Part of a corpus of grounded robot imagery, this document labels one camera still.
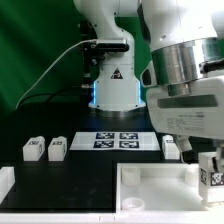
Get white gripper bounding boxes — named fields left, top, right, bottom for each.
left=146, top=76, right=224, bottom=173

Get white square tabletop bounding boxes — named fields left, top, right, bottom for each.
left=116, top=163, right=202, bottom=212

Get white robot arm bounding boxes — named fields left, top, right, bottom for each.
left=73, top=0, right=224, bottom=172

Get white marker sheet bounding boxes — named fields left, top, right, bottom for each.
left=70, top=132, right=160, bottom=151

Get white left obstacle block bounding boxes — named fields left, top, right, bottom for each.
left=0, top=167, right=15, bottom=204

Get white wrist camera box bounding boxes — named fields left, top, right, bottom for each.
left=140, top=61, right=157, bottom=88

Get white front rail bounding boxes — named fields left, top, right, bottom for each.
left=0, top=212, right=224, bottom=224

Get black base cables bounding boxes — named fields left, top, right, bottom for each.
left=15, top=85, right=91, bottom=109

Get black rear camera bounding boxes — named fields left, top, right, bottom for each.
left=79, top=21, right=129, bottom=79

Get white camera cable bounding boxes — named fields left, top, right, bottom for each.
left=15, top=39, right=98, bottom=110

